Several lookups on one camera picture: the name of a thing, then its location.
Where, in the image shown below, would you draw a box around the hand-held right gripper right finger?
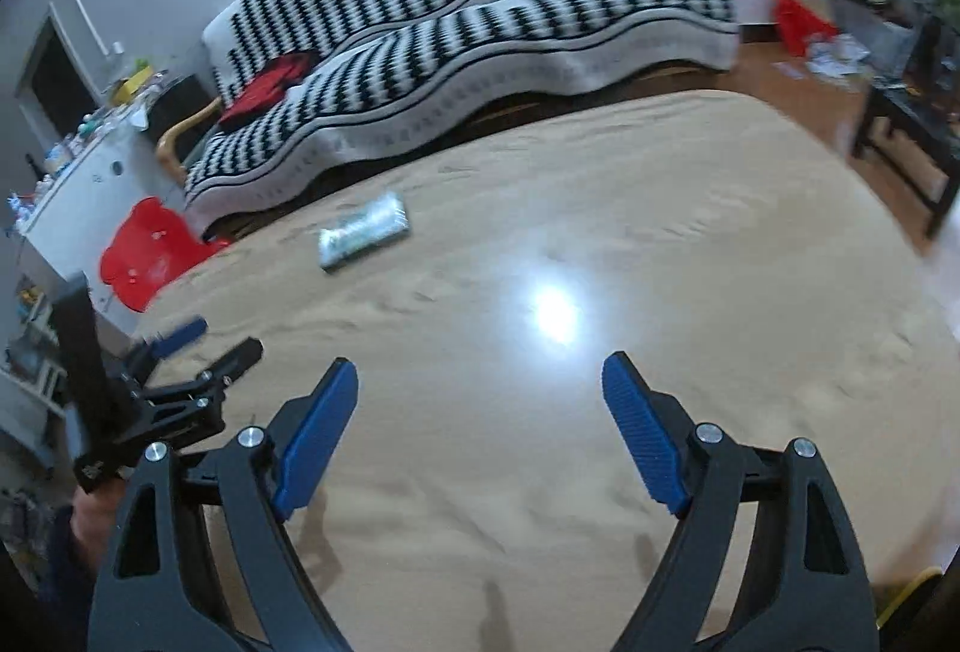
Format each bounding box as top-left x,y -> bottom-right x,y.
601,352 -> 880,652

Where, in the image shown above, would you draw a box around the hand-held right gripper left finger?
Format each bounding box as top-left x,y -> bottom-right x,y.
88,358 -> 359,652

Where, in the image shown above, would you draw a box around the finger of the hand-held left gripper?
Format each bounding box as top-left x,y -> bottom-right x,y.
150,337 -> 265,413
124,316 -> 209,375

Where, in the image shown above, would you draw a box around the silver foil packet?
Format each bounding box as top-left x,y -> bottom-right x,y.
319,191 -> 412,272

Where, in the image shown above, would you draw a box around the yellow bin with black liner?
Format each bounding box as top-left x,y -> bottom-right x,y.
874,566 -> 947,632

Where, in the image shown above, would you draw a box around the person's left hand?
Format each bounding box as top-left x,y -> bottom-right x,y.
71,481 -> 125,574

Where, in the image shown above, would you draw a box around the red plastic stool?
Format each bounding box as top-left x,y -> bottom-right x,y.
100,197 -> 233,313

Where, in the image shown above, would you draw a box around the white cabinet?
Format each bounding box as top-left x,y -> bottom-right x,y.
15,112 -> 197,338

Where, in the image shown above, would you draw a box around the black chair with wooden armrest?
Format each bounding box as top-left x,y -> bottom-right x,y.
146,73 -> 226,184

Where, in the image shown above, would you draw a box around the red cushion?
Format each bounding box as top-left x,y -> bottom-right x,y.
217,54 -> 312,124

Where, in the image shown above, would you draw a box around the sofa with black white cover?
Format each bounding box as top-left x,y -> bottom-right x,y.
182,0 -> 742,233

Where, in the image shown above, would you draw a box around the black coffee table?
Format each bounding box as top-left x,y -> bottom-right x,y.
851,74 -> 960,241

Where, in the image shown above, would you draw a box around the scattered white papers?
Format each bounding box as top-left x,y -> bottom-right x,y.
776,37 -> 875,87

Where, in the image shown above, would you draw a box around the red bag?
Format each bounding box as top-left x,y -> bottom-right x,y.
772,0 -> 837,57

